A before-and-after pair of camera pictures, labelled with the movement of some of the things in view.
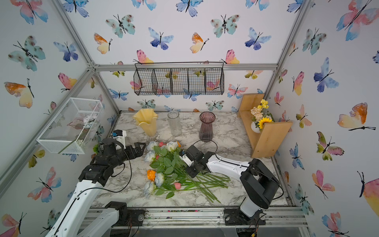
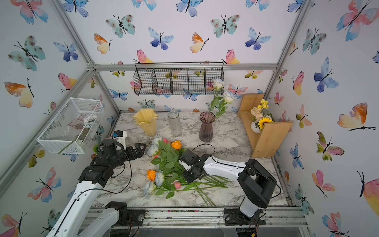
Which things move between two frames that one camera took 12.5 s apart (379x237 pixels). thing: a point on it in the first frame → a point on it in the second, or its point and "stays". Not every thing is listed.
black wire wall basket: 181,78 stays
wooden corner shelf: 266,143 stays
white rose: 171,147 → 216,106
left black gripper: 139,152 stays
